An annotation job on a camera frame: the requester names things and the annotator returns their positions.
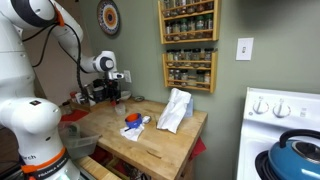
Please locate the white stove knob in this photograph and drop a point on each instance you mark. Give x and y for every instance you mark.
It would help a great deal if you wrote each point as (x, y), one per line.
(281, 109)
(261, 106)

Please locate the orange plastic cup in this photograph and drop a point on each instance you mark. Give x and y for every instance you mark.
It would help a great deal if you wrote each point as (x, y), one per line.
(134, 117)

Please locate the wooden spice rack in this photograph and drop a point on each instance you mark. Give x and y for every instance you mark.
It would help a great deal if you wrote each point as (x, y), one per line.
(216, 20)
(213, 71)

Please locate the white wall outlet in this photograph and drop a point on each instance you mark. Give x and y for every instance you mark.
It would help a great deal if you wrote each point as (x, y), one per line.
(128, 77)

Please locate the small glass dish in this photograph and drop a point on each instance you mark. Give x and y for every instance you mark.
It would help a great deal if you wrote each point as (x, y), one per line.
(139, 98)

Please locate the black stove burner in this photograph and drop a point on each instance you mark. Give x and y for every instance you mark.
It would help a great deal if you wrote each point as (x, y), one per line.
(261, 163)

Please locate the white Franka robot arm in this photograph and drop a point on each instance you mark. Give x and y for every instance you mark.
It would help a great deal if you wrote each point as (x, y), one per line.
(33, 116)

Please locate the light wooden board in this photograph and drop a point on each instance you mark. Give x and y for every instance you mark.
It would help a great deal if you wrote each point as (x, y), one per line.
(95, 168)

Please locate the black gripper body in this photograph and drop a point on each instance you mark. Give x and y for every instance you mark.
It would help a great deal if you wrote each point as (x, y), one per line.
(112, 86)

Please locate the grey blue box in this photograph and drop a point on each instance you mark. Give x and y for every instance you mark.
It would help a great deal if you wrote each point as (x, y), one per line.
(190, 110)

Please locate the decorative wall plate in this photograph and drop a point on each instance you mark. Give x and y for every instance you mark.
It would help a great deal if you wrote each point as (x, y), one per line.
(108, 16)

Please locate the glass spice jar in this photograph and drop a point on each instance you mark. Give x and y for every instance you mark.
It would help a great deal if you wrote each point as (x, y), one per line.
(209, 4)
(200, 78)
(173, 7)
(177, 76)
(196, 55)
(184, 77)
(184, 28)
(166, 9)
(191, 27)
(170, 56)
(200, 4)
(176, 30)
(190, 6)
(207, 78)
(200, 26)
(208, 24)
(182, 6)
(169, 30)
(187, 55)
(171, 76)
(178, 56)
(208, 55)

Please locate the blue bowl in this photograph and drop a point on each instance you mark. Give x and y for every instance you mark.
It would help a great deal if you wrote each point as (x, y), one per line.
(133, 124)

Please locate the red capped bottle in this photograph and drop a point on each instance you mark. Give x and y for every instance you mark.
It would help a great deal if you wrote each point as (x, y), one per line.
(72, 97)

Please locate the red cloth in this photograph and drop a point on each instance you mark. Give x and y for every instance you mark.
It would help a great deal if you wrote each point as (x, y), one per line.
(76, 115)
(198, 148)

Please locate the clear plastic bin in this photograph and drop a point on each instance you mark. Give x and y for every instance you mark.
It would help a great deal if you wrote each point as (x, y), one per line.
(80, 143)

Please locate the clear small lunch box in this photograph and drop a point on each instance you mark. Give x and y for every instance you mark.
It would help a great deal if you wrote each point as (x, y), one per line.
(121, 109)
(120, 114)

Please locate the teal kettle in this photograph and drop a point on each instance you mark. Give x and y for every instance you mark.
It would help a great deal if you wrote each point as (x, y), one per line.
(290, 163)

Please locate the white cloth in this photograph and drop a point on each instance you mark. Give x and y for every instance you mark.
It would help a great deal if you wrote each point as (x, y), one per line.
(133, 134)

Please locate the white labelled bottle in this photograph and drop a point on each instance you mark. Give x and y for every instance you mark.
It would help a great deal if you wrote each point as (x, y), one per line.
(80, 98)

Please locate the white light switch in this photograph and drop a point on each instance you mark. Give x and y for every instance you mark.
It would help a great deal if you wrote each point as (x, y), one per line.
(244, 49)

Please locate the wooden tray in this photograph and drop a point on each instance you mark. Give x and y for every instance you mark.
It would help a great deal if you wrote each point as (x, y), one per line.
(83, 107)

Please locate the crumpled white paper towel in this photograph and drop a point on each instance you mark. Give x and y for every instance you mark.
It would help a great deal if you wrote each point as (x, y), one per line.
(173, 113)

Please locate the white stove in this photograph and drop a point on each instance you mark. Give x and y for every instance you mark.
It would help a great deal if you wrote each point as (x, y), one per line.
(260, 133)

